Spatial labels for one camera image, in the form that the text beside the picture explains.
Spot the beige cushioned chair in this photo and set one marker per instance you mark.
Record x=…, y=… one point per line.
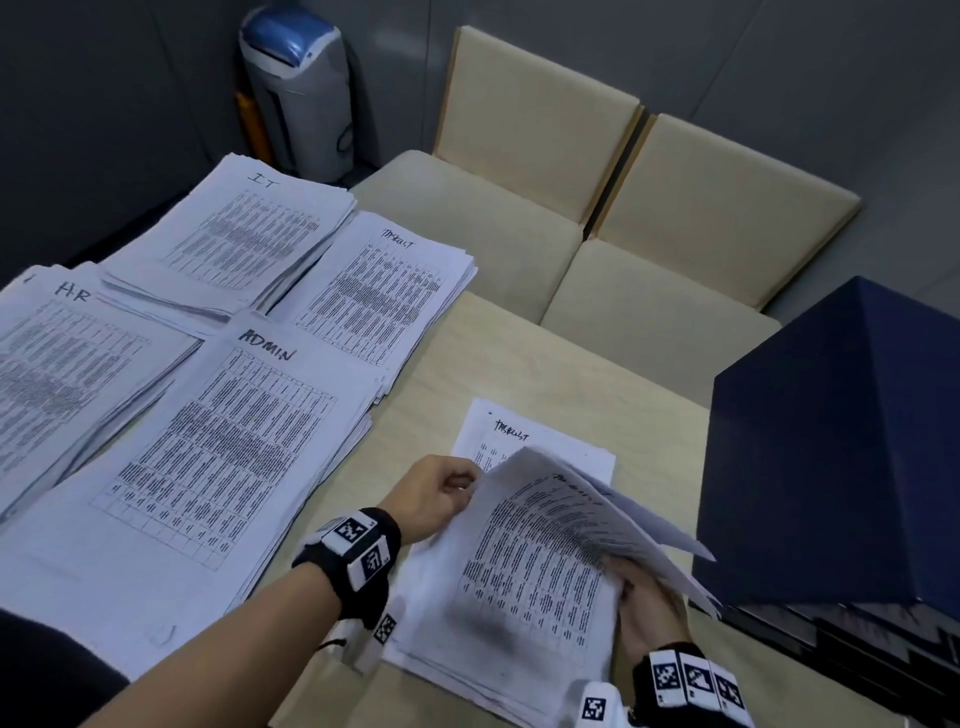
x=525, y=112
x=720, y=195

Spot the person's black sleeve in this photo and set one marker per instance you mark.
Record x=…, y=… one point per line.
x=45, y=675

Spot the person's left hand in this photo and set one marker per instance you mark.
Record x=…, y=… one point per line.
x=427, y=499

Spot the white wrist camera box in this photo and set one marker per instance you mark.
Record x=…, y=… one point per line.
x=596, y=709
x=382, y=630

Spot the person's left forearm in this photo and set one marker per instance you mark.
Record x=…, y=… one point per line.
x=225, y=660

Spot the person's right hand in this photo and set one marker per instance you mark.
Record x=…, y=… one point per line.
x=652, y=619

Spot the stack of printed paper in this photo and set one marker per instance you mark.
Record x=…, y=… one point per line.
x=67, y=375
x=525, y=585
x=210, y=465
x=375, y=300
x=232, y=240

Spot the black marker wristband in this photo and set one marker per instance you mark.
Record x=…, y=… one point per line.
x=322, y=559
x=652, y=660

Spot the orange bottle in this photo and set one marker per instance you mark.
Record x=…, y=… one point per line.
x=253, y=131

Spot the grey bin with blue lid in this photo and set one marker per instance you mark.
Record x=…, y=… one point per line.
x=307, y=112

